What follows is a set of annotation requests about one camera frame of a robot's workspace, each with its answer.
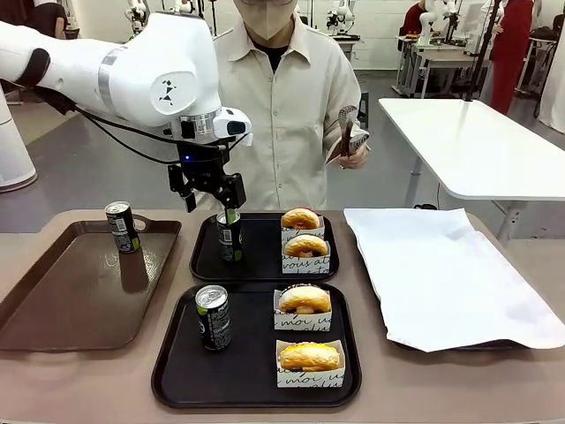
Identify grey background desk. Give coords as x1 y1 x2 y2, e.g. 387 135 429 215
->
395 34 492 99

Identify brown metal tongs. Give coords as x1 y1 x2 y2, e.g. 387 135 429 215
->
336 104 370 160

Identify person's left hand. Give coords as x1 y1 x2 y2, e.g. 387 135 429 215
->
337 143 370 171

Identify small black tray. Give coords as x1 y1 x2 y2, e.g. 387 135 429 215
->
189 212 341 284

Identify white table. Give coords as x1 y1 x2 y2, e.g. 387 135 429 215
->
378 96 565 243

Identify large black tray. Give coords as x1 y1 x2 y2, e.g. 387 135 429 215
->
150 282 363 409

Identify black drink can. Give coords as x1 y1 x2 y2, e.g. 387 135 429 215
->
215 210 245 263
104 201 143 255
194 284 233 352

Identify white paper sheet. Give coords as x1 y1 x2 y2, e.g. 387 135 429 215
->
343 207 565 353

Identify person torso in cream shirt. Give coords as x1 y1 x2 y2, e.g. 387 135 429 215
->
213 11 365 212

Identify bystander in red dress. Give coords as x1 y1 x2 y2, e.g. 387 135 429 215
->
488 0 536 116

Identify beige face mask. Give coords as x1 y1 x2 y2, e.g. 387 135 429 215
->
236 0 296 41

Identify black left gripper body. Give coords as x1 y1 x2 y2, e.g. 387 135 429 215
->
176 139 232 194

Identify yellow iced donut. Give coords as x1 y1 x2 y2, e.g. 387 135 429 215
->
279 341 343 373

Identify chocolate sprinkle donut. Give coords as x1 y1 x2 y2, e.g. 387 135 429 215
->
281 239 332 276

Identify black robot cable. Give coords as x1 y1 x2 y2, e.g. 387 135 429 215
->
72 103 242 163

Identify brown plastic tray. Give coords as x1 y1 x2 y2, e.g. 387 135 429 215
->
0 214 183 352

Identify bystander in dark red top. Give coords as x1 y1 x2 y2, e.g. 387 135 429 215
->
402 0 428 37

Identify grey stool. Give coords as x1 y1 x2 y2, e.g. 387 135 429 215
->
358 89 371 130

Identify black pole stand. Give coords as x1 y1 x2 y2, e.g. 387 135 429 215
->
464 0 505 102

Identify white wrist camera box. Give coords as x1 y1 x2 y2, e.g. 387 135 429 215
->
211 106 254 140

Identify red glazed donut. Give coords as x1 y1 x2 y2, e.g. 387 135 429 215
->
280 215 327 243

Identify person's left forearm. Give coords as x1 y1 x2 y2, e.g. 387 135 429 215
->
323 105 370 168

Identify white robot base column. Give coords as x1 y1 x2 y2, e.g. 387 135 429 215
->
0 82 39 194

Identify bystander in black clothes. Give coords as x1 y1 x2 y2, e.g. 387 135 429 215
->
33 2 70 42

